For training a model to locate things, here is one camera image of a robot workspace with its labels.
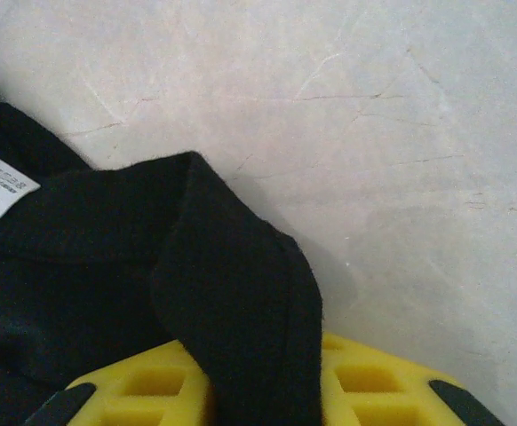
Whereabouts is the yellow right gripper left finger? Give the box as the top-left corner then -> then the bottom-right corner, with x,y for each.
25,339 -> 219,426

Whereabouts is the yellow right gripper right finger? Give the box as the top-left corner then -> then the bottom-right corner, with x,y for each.
322,332 -> 508,426

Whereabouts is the black floral print t-shirt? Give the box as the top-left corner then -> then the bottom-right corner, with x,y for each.
0,66 -> 327,426

